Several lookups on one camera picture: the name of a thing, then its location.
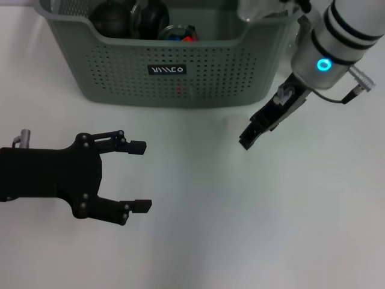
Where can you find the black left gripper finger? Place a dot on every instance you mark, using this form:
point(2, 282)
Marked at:
point(114, 209)
point(135, 147)

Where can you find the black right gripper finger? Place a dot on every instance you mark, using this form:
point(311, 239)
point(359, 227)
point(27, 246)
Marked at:
point(257, 135)
point(249, 134)

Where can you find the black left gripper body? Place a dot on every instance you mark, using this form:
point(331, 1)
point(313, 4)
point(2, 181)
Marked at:
point(45, 174)

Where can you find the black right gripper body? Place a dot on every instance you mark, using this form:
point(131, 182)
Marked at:
point(279, 111)

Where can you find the small red square brick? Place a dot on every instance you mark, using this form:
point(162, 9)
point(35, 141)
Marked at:
point(187, 38)

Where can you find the blue square plate brick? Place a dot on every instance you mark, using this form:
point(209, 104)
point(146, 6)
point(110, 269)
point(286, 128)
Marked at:
point(174, 38)

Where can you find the glass teacup with black sleeve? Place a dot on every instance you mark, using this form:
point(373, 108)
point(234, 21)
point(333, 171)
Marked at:
point(171, 31)
point(150, 18)

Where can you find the grey-green perforated storage bin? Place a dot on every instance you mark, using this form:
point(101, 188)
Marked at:
point(135, 97)

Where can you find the white two-stud brick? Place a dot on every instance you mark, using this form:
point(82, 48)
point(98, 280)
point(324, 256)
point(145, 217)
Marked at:
point(234, 122)

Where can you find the black round teapot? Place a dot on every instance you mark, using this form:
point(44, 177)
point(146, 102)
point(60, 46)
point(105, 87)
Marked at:
point(109, 21)

